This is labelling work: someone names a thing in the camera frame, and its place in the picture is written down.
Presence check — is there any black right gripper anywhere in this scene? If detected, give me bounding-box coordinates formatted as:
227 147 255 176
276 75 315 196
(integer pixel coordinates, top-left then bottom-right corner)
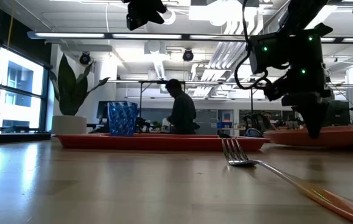
263 23 334 139

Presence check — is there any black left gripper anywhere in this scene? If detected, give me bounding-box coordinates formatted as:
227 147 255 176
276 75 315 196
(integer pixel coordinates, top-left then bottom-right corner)
126 0 168 31

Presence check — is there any orange round plate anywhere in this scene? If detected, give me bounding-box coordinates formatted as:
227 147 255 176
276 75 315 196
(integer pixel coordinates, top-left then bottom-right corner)
262 124 353 147

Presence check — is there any metal fork orange handle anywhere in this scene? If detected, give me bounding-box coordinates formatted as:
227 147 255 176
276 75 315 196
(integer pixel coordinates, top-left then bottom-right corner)
219 136 353 224

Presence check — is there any blue faceted plastic cup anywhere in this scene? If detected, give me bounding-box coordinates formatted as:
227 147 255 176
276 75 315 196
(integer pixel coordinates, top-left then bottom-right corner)
106 100 139 137

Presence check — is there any red plastic tray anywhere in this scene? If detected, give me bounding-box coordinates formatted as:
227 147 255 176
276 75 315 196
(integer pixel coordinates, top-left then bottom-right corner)
52 133 271 152

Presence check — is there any black computer monitor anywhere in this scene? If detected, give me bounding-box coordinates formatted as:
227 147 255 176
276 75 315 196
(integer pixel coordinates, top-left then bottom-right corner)
324 99 351 127
96 100 110 125

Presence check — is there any overhead light bar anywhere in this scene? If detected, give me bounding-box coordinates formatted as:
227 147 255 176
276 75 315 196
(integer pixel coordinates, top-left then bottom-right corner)
26 30 353 44

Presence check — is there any background black robot station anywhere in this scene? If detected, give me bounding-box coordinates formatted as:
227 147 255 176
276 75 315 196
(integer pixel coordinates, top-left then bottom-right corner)
243 111 278 132

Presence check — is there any dark chair back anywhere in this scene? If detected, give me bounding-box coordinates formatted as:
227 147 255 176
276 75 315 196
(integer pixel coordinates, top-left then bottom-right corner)
243 127 265 139

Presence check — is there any round black ceiling speaker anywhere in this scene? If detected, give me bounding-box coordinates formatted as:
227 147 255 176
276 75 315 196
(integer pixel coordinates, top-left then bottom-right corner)
78 51 92 65
182 48 195 62

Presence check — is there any large green leafy plant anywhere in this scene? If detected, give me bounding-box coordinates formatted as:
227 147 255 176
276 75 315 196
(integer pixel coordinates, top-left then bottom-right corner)
49 52 111 117

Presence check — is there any person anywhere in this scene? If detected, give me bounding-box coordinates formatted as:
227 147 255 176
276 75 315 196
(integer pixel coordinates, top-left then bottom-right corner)
164 78 200 135

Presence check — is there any white plant pot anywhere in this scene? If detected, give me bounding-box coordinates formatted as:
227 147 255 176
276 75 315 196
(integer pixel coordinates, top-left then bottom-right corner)
50 115 88 136

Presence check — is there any large window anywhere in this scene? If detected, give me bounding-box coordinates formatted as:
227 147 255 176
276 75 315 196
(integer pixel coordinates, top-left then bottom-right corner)
0 46 51 133

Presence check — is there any white ceiling cable ring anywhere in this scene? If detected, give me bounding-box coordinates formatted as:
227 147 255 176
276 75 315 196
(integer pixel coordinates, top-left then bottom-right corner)
162 8 177 26

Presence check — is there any black background rig frame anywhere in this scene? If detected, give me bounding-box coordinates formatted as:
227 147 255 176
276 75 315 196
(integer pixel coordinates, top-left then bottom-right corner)
138 79 187 127

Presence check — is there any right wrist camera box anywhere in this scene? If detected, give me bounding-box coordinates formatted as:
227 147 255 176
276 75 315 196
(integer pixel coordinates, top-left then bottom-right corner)
250 32 293 75

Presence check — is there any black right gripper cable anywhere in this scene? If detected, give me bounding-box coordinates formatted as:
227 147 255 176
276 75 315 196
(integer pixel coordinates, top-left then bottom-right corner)
234 0 269 91

